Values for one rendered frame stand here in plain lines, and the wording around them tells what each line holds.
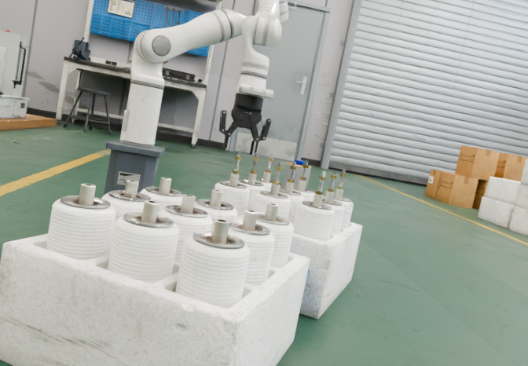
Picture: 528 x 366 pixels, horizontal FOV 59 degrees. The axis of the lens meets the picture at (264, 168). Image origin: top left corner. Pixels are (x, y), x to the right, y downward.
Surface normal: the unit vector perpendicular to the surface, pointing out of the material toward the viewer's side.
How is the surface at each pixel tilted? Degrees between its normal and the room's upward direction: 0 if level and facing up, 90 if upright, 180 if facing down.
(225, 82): 90
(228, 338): 90
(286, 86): 90
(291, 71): 90
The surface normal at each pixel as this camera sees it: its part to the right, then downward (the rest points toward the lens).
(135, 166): 0.15, 0.15
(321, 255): -0.37, 0.01
